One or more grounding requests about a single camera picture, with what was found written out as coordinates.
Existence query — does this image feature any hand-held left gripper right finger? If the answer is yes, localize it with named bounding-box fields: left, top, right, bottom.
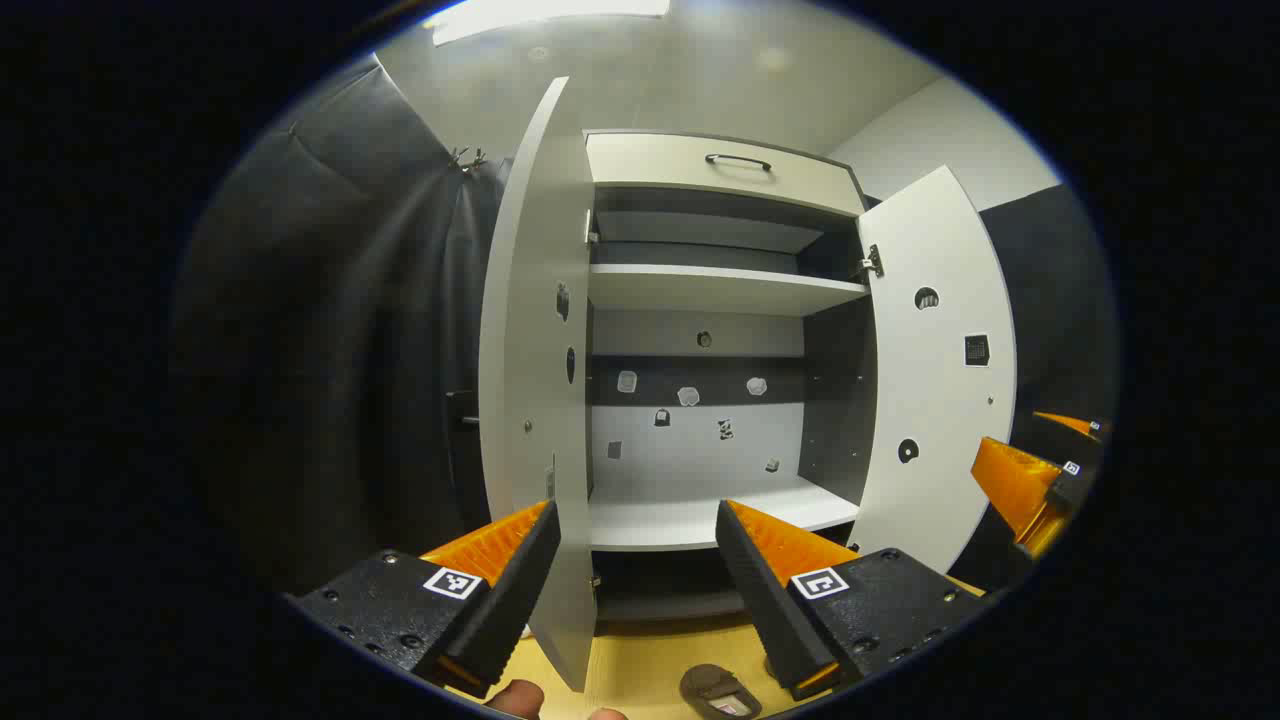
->
left=714, top=498, right=993, bottom=703

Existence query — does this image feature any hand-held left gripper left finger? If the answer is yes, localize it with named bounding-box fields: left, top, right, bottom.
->
left=287, top=498, right=563, bottom=701

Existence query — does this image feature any brown fluffy slipper shoe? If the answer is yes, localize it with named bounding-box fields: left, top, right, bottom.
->
left=679, top=663, right=763, bottom=720

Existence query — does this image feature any white cabinet door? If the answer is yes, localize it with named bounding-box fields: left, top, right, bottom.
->
left=855, top=165, right=1019, bottom=576
left=478, top=77, right=599, bottom=693

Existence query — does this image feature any white and grey shoe cabinet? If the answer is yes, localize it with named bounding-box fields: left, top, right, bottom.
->
left=583, top=128, right=881, bottom=626

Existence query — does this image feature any white cabinet drawer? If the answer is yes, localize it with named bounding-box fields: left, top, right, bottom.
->
left=585, top=130, right=866, bottom=218

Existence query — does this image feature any ceiling light panel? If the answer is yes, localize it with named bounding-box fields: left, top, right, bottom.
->
left=420, top=0, right=671, bottom=48

